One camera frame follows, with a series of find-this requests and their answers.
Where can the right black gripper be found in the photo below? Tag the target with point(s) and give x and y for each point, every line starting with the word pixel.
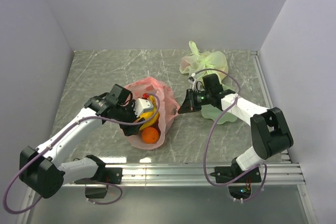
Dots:
pixel 189 104

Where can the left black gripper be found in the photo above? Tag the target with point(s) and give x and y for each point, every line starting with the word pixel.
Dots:
pixel 128 130

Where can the pink plastic bag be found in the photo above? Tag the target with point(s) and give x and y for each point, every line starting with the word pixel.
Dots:
pixel 167 107

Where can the fake banana bunch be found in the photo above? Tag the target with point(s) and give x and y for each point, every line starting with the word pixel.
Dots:
pixel 150 117

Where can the fake orange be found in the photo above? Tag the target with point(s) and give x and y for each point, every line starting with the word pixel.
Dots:
pixel 150 135

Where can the fake red apple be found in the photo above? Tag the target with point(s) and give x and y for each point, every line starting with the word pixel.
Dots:
pixel 145 96

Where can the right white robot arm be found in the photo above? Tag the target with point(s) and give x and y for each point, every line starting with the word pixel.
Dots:
pixel 270 133

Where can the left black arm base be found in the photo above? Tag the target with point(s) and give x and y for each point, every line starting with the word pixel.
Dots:
pixel 97 187

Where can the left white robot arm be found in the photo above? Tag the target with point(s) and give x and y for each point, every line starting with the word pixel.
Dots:
pixel 44 167

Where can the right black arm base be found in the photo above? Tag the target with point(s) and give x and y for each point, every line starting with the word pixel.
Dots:
pixel 242 186

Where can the tied green plastic bag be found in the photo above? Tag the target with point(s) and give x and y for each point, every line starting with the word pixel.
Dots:
pixel 197 60

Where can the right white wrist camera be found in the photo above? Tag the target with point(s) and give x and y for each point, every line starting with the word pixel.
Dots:
pixel 196 85

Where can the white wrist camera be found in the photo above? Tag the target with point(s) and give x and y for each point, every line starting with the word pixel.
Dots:
pixel 142 106
pixel 196 85

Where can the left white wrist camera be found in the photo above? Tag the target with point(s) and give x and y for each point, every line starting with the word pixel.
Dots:
pixel 142 106

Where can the aluminium rail frame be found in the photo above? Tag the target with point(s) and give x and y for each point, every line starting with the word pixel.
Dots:
pixel 166 185

